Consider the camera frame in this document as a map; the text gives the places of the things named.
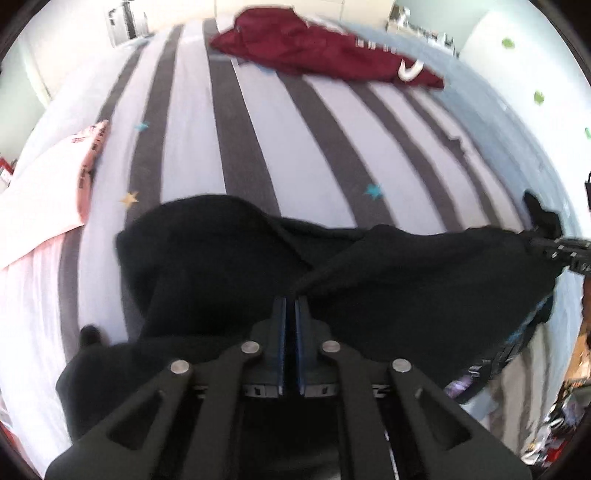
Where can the red bag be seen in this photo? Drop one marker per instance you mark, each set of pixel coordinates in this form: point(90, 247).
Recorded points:
point(4, 168)

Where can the cream bedside table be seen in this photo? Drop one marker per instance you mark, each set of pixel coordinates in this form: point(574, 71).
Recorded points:
point(415, 27)

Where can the bed with striped sheet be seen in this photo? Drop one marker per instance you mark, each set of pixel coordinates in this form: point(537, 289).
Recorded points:
point(258, 138)

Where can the black printed T-shirt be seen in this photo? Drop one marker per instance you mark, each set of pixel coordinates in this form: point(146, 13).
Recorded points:
point(207, 258)

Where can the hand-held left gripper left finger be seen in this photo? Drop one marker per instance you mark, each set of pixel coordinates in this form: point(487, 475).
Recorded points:
point(280, 341)

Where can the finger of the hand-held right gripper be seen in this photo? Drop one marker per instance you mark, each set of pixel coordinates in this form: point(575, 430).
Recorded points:
point(561, 251)

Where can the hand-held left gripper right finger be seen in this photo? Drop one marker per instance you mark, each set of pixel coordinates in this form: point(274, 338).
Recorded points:
point(302, 341)

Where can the maroon garment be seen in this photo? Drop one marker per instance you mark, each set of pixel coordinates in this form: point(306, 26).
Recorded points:
point(300, 46)

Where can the white board with green stickers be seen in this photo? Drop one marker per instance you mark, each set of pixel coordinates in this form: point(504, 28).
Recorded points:
point(521, 60)

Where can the pink folded garment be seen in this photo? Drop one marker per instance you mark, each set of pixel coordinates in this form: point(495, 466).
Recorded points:
point(46, 198)

